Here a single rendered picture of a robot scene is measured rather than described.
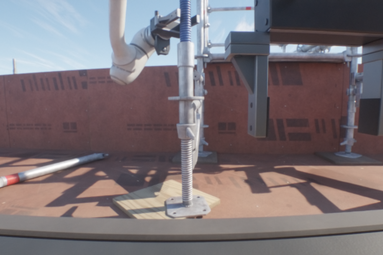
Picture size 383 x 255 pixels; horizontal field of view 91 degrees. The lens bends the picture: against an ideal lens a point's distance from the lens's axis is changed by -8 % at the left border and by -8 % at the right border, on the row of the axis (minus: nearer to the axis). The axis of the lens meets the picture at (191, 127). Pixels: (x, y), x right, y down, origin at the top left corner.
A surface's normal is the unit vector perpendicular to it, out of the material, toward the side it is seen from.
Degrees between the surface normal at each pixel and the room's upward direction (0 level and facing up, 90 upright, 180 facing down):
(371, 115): 90
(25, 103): 90
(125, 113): 90
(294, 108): 90
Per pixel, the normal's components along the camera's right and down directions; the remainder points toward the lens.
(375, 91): -1.00, 0.01
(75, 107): -0.11, 0.11
